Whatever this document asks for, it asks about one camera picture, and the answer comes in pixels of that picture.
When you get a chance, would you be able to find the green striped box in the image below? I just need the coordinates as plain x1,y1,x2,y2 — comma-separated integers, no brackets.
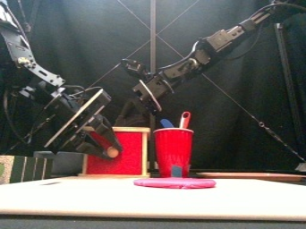
0,154,53,185

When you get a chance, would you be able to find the blue utensil handle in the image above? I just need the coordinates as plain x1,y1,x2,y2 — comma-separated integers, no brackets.
159,118,175,130

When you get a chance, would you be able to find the red plastic cup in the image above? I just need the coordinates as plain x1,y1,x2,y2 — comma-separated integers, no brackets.
152,127,196,179

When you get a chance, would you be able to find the black metal frame post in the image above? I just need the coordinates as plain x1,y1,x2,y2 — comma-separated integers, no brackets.
274,22,306,150

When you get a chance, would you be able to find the diagonal brace wire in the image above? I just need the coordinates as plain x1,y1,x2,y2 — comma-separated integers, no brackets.
85,0,202,90
115,0,306,164

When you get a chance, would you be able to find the grey box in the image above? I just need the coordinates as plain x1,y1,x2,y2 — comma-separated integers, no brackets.
32,150,85,177

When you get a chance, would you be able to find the vertical metal frame pole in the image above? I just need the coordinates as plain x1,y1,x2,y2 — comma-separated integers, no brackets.
150,0,158,75

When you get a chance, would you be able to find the white cutting board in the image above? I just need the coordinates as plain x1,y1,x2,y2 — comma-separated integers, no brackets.
0,174,306,222

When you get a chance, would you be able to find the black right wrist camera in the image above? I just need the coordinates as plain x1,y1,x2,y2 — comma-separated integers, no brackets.
119,58,151,81

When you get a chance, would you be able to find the flat wooden board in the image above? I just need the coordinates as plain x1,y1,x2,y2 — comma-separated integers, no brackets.
195,171,306,183

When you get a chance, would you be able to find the red wooden drawer box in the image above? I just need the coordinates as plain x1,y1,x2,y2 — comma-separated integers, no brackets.
80,126,152,177

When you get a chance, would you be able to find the red utensil handle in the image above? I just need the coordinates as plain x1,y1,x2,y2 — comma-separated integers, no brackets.
178,111,192,130

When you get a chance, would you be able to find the flat pink dough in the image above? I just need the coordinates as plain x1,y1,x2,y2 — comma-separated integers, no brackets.
132,176,218,190

